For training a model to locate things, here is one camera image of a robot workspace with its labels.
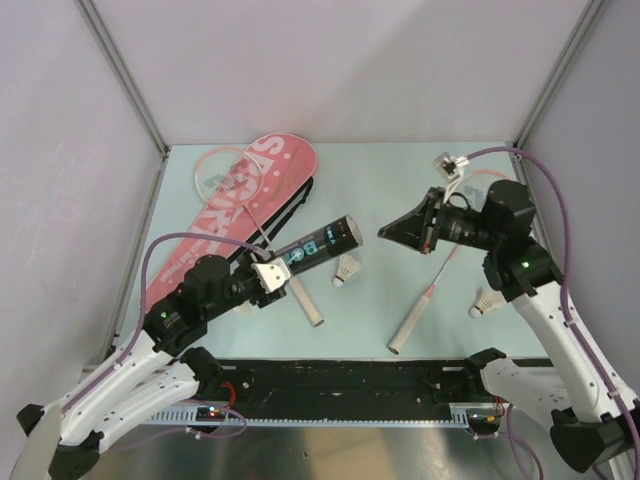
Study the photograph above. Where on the left aluminium frame post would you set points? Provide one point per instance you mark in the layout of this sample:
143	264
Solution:
117	64

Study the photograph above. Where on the right aluminium frame post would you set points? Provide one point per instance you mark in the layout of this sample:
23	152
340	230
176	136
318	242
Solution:
576	42

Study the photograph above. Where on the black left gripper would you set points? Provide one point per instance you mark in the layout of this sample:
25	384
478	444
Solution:
245	263

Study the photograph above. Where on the pink badminton racket left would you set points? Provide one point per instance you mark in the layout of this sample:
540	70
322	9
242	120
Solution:
240	200

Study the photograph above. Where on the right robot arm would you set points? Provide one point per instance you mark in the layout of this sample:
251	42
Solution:
591	414

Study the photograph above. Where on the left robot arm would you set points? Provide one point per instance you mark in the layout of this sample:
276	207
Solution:
158	365

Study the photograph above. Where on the aluminium frame post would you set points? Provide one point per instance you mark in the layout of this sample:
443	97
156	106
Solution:
117	64
576	42

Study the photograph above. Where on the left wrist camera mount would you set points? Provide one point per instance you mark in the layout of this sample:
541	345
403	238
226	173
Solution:
272	275

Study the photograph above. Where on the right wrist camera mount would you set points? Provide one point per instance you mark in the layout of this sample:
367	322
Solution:
452	169

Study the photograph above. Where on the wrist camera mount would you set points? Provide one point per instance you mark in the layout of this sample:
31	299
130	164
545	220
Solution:
452	169
272	275

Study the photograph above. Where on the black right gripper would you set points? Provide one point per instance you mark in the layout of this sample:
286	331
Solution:
415	228

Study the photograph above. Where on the pink racket cover bag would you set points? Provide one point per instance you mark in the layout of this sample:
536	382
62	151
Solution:
235	220

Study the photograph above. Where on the pink badminton racket right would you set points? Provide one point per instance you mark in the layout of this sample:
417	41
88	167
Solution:
474	188

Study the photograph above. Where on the pink badminton racket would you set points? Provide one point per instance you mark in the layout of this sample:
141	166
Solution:
474	188
240	200

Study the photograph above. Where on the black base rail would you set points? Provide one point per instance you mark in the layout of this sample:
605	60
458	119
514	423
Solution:
345	390

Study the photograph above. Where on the black shuttlecock tube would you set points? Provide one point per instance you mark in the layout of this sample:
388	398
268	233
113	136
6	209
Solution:
330	241

